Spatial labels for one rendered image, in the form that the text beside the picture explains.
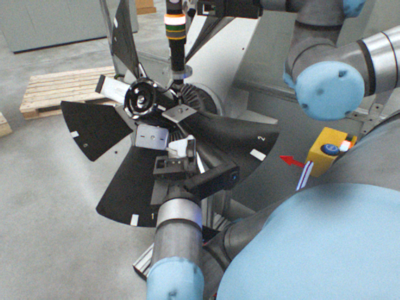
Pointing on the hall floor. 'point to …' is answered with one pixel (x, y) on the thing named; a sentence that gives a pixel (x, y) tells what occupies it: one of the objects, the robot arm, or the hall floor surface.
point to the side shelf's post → (226, 203)
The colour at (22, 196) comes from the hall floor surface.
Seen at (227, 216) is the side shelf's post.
